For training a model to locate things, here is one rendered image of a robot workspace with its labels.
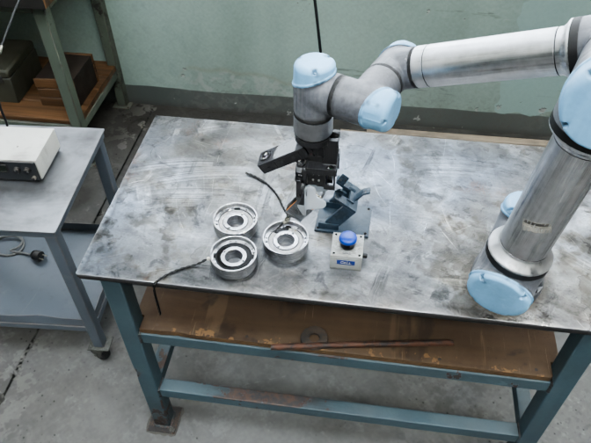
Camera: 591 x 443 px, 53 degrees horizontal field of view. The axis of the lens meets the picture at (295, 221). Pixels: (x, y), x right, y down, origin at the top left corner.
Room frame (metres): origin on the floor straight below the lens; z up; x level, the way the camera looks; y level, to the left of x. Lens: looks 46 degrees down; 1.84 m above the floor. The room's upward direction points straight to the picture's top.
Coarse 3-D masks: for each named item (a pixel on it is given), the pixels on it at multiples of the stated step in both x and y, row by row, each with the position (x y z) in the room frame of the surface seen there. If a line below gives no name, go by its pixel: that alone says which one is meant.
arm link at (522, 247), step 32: (576, 64) 0.71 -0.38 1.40; (576, 96) 0.65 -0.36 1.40; (576, 128) 0.63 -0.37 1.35; (544, 160) 0.69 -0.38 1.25; (576, 160) 0.65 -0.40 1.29; (544, 192) 0.66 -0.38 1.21; (576, 192) 0.65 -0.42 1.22; (512, 224) 0.69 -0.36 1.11; (544, 224) 0.65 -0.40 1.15; (480, 256) 0.72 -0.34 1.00; (512, 256) 0.67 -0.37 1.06; (544, 256) 0.66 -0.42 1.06; (480, 288) 0.66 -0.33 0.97; (512, 288) 0.63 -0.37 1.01
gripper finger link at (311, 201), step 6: (306, 186) 0.90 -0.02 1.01; (312, 186) 0.90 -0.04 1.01; (312, 192) 0.89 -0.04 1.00; (306, 198) 0.89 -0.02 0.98; (312, 198) 0.89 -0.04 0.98; (318, 198) 0.89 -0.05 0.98; (306, 204) 0.89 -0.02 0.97; (312, 204) 0.89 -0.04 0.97; (318, 204) 0.89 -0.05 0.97; (324, 204) 0.89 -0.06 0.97; (300, 210) 0.89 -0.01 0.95
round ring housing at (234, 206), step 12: (228, 204) 1.02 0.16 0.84; (240, 204) 1.02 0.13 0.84; (216, 216) 0.99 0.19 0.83; (228, 216) 0.99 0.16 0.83; (240, 216) 0.99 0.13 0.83; (252, 216) 0.99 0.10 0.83; (216, 228) 0.94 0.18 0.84; (228, 228) 0.95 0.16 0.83; (240, 228) 0.95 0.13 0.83; (252, 228) 0.94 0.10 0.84
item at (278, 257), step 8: (272, 224) 0.95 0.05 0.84; (280, 224) 0.96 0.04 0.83; (288, 224) 0.96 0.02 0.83; (296, 224) 0.96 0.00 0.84; (264, 232) 0.93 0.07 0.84; (272, 232) 0.94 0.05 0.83; (280, 232) 0.94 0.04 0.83; (288, 232) 0.94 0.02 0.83; (304, 232) 0.94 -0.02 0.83; (264, 240) 0.90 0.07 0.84; (280, 240) 0.93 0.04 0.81; (288, 240) 0.93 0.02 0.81; (296, 240) 0.91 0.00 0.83; (304, 240) 0.91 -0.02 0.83; (264, 248) 0.89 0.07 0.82; (280, 248) 0.89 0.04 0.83; (288, 248) 0.89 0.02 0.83; (304, 248) 0.88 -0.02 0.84; (272, 256) 0.87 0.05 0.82; (280, 256) 0.86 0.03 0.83; (288, 256) 0.86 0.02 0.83; (296, 256) 0.87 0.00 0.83
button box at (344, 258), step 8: (336, 232) 0.92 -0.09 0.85; (336, 240) 0.90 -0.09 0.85; (360, 240) 0.90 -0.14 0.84; (336, 248) 0.87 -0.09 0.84; (344, 248) 0.87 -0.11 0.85; (352, 248) 0.87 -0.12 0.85; (360, 248) 0.87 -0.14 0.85; (336, 256) 0.85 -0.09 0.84; (344, 256) 0.85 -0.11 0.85; (352, 256) 0.85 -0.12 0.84; (360, 256) 0.85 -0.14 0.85; (336, 264) 0.85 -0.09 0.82; (344, 264) 0.85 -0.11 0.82; (352, 264) 0.85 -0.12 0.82; (360, 264) 0.85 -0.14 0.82
